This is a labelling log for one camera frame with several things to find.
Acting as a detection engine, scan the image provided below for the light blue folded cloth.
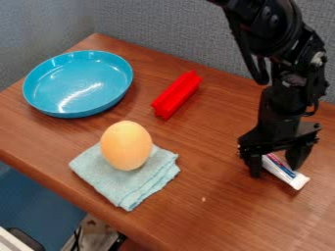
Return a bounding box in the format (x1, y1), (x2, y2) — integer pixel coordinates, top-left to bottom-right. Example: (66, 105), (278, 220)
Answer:
(70, 144), (181, 212)

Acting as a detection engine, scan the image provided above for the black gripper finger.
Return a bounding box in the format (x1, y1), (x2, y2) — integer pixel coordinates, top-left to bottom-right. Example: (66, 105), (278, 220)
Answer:
(286, 143), (314, 171)
(246, 154), (263, 178)

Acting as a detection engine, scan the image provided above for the orange egg-shaped ball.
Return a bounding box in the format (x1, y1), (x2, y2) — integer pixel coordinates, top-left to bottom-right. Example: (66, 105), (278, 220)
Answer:
(101, 121), (154, 171)

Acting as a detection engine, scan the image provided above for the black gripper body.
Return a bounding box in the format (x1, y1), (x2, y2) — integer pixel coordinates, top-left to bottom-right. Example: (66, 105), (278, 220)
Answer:
(238, 87), (322, 159)

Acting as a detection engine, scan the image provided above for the white object at corner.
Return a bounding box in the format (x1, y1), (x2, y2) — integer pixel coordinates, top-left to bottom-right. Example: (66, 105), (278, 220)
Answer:
(0, 226), (33, 251)

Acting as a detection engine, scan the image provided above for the red plastic block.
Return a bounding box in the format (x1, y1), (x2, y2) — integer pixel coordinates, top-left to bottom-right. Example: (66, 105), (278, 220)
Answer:
(151, 71), (202, 120)

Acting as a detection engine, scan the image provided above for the white toothpaste tube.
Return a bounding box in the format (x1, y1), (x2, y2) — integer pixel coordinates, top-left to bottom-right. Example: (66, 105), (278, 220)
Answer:
(262, 153), (310, 190)

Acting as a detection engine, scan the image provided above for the blue plastic plate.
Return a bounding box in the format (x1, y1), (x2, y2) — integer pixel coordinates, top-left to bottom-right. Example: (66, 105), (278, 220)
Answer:
(23, 50), (134, 119)

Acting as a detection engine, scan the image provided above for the black cable under table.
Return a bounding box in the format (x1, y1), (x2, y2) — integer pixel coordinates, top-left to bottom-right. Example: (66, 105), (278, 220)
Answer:
(71, 225), (86, 251)

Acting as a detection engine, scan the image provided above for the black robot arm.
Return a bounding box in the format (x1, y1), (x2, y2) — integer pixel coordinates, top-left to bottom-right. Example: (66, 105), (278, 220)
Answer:
(207, 0), (329, 177)

